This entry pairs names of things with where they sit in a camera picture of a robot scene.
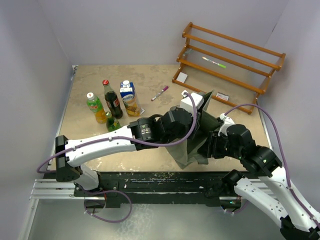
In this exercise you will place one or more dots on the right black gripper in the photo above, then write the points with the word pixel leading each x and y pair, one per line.
pixel 209 147

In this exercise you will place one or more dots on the green canvas bag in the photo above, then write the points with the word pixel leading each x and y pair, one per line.
pixel 186 152

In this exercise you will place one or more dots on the blue white beverage carton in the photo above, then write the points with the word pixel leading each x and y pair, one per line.
pixel 130 100

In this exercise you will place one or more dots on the glass cola bottle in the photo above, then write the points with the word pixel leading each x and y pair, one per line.
pixel 112 100

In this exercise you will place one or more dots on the green bottle white cap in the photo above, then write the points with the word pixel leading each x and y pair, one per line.
pixel 95 105

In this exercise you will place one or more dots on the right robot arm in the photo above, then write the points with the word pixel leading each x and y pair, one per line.
pixel 290 211

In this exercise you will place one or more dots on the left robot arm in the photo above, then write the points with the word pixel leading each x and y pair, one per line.
pixel 171 129

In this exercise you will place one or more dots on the small red white packet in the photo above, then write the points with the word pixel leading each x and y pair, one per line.
pixel 222 96

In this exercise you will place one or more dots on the wooden shelf rack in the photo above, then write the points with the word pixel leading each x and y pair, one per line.
pixel 249 67

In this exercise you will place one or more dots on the purple marker pen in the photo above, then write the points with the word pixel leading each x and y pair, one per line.
pixel 159 93

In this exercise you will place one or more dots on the white card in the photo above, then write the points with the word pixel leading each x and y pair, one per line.
pixel 182 77

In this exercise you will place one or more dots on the green marker pen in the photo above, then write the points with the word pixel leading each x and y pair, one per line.
pixel 213 62

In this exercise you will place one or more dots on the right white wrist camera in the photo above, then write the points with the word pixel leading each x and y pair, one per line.
pixel 226 122

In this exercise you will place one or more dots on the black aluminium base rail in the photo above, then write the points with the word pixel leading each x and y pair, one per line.
pixel 164 188

